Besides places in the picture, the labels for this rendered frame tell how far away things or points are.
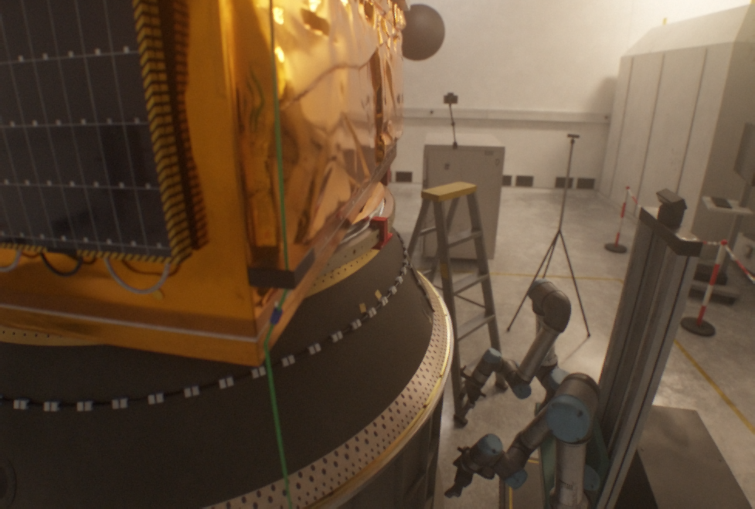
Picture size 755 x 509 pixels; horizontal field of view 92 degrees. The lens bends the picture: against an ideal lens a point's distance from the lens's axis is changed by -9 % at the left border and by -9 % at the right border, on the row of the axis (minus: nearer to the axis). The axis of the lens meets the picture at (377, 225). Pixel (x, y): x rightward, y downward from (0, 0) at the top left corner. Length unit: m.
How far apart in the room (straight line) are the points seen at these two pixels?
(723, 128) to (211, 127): 6.25
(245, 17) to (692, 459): 2.03
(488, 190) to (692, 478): 3.62
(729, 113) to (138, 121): 6.35
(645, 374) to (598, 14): 8.30
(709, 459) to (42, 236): 2.17
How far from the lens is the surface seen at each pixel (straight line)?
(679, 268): 1.37
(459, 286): 2.71
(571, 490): 1.49
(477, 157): 4.79
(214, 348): 0.70
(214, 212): 0.57
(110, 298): 0.76
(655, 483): 1.91
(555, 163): 9.20
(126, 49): 0.56
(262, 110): 0.56
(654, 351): 1.49
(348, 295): 1.24
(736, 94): 6.49
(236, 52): 0.56
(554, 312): 1.78
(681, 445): 2.11
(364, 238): 1.25
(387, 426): 1.32
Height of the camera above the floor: 2.17
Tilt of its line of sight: 20 degrees down
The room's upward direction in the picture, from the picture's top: straight up
